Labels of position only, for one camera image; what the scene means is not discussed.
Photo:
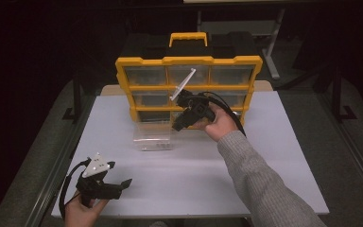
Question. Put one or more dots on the black metal stand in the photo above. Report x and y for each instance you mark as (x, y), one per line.
(337, 101)
(75, 101)

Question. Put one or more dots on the person's right hand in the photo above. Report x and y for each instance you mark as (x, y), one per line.
(222, 126)

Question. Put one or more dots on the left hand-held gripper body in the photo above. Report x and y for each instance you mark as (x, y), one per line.
(96, 187)

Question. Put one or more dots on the person's left hand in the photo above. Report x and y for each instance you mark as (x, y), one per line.
(79, 216)

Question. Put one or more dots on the yellow black organizer box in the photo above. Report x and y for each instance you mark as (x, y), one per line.
(187, 60)

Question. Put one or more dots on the grid of clear drawers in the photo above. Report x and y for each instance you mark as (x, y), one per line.
(146, 75)

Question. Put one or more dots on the clear plastic drawer bin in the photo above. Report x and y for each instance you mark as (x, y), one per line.
(152, 137)

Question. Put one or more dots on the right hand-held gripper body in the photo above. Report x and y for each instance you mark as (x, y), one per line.
(197, 108)

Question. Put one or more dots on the grey metal stand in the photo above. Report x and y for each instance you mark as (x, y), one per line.
(272, 53)

